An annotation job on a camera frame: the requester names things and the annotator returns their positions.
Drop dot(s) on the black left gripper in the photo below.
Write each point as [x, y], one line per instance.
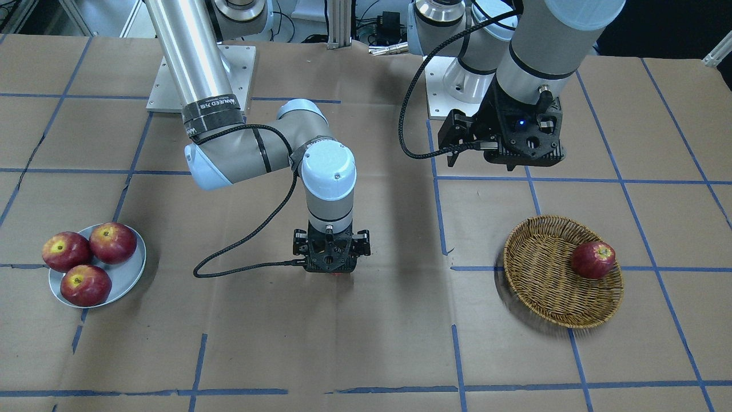
[487, 119]

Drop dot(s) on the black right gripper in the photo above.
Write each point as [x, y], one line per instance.
[299, 242]

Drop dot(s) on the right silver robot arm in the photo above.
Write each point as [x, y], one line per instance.
[226, 149]

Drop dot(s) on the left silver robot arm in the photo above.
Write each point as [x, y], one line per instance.
[530, 54]

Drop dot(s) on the woven wicker basket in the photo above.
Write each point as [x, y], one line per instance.
[536, 259]

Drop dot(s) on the red apple remaining in basket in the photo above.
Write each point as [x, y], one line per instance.
[593, 260]

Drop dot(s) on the light blue plate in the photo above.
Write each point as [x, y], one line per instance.
[124, 275]

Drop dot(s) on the red apple on plate back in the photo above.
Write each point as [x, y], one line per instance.
[113, 243]

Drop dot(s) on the red apple on plate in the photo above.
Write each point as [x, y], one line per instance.
[65, 251]
[86, 285]
[113, 243]

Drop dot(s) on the red apple on plate front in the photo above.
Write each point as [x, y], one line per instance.
[86, 285]

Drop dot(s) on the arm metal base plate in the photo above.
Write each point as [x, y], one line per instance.
[183, 78]
[457, 83]

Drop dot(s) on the aluminium frame post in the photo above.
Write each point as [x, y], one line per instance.
[339, 16]

